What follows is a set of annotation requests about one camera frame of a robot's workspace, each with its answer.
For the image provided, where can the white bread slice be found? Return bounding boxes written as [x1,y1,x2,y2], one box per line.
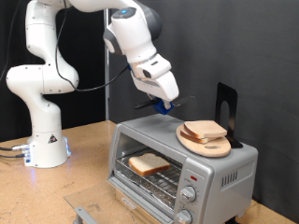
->
[128,152,172,177]
[179,130,216,145]

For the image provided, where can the round wooden board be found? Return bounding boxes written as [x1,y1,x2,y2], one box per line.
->
[176,124,233,158]

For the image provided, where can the black base cable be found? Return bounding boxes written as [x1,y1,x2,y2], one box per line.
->
[0,143,31,152]
[0,152,27,159]

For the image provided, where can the dark grey backdrop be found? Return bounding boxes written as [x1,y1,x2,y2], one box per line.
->
[109,0,299,223]

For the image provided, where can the black metal bookend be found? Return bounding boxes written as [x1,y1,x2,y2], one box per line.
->
[214,81,244,149]

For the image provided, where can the black camera cable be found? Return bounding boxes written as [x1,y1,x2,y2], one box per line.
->
[0,0,130,93]

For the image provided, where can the tan bread slice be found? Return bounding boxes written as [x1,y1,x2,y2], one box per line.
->
[183,119,228,140]

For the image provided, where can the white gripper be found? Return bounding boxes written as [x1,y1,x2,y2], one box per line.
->
[129,53,180,110]

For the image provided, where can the silver oven knob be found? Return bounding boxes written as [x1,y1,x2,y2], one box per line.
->
[175,208,193,224]
[180,185,198,203]

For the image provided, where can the black curtain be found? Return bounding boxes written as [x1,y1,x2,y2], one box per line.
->
[0,0,107,143]

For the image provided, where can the wire oven rack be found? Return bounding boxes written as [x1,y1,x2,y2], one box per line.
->
[115,148,183,208]

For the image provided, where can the silver toaster oven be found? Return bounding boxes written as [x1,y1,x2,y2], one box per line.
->
[107,112,260,224]

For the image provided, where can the metal spatula with blue block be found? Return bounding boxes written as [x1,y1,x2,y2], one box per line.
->
[134,94,196,116]

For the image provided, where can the glass oven door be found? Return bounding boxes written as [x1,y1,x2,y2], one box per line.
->
[64,178,166,224]

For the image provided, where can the vertical metal pole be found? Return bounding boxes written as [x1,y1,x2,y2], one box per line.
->
[103,8,111,121]

